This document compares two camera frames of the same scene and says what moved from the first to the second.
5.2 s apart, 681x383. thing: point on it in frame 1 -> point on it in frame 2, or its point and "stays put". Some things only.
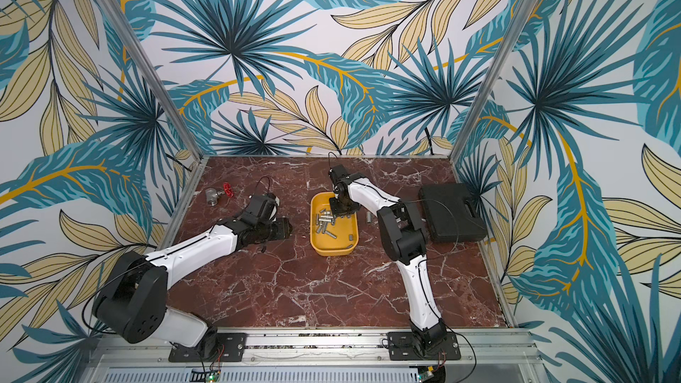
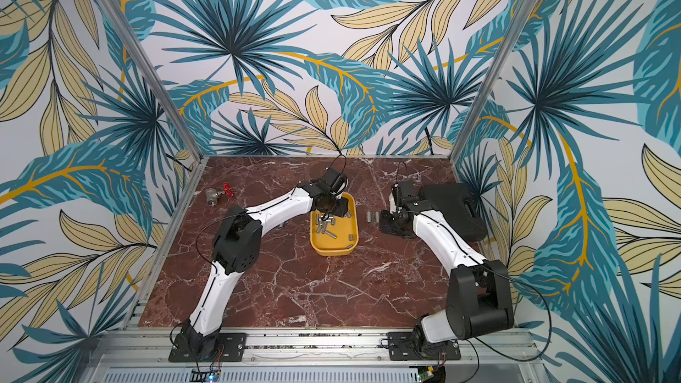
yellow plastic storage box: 346,229 stays put
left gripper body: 273,230 -> 336,206
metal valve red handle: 212,194 stays put
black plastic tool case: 451,213 stays put
